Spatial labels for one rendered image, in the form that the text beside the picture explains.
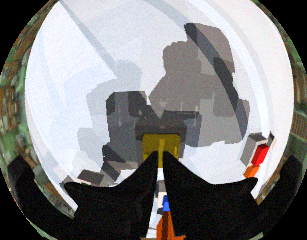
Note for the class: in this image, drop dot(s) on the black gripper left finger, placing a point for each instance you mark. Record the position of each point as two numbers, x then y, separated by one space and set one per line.
132 199

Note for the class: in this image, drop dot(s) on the blue button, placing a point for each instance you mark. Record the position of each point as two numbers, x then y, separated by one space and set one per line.
162 199

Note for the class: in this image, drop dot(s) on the green button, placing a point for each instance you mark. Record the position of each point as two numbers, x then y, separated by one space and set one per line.
91 178

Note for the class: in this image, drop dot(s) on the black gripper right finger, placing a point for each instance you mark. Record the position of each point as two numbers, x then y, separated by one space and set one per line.
190 196

